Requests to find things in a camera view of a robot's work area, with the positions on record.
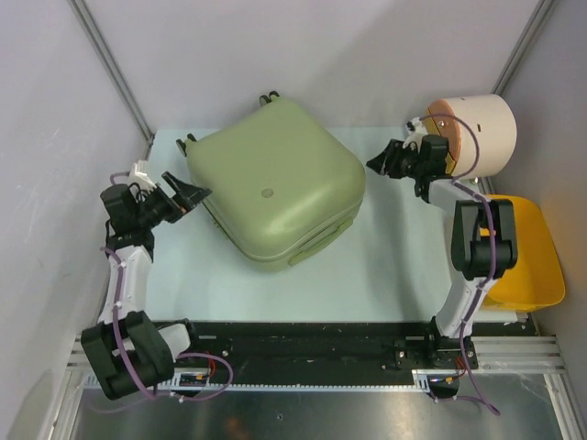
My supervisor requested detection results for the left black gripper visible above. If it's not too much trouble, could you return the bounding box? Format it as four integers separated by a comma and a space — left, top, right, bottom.
136, 172, 211, 229

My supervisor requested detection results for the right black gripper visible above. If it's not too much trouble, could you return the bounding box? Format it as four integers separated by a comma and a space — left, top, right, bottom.
365, 139, 425, 180

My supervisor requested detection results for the green hard-shell suitcase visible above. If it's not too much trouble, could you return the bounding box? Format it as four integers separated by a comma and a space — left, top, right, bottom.
176, 91, 366, 271

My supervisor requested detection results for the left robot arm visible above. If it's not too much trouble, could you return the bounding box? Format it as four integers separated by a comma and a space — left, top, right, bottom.
81, 171, 211, 401

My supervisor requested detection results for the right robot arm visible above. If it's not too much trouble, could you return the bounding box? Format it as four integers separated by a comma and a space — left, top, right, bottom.
366, 135, 518, 369

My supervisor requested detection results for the white cylindrical container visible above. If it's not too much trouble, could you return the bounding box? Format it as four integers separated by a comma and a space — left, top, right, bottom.
424, 94, 517, 179

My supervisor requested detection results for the yellow plastic basket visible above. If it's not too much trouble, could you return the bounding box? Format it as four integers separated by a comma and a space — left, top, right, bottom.
482, 194, 566, 313

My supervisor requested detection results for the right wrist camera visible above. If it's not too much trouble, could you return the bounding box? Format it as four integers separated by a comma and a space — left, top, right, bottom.
404, 117, 429, 145

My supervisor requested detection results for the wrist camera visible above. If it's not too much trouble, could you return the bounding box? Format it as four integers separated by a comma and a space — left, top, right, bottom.
127, 160, 156, 193
404, 117, 429, 145

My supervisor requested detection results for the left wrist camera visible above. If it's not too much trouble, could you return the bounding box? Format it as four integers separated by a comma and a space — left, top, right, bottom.
127, 160, 156, 193

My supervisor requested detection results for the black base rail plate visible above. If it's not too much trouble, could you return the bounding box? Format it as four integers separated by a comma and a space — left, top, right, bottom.
150, 320, 537, 385

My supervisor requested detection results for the left corner aluminium post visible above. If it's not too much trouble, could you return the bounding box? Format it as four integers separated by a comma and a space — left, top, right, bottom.
67, 0, 154, 146

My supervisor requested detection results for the corner aluminium post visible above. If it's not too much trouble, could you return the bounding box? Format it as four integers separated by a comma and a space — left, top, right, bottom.
492, 0, 559, 96
67, 0, 154, 146

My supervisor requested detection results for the right corner aluminium post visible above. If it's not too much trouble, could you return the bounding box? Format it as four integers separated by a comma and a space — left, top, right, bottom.
492, 0, 559, 96

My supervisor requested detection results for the white slotted cable duct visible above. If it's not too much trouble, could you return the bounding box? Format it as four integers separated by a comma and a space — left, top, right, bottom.
82, 368, 462, 393

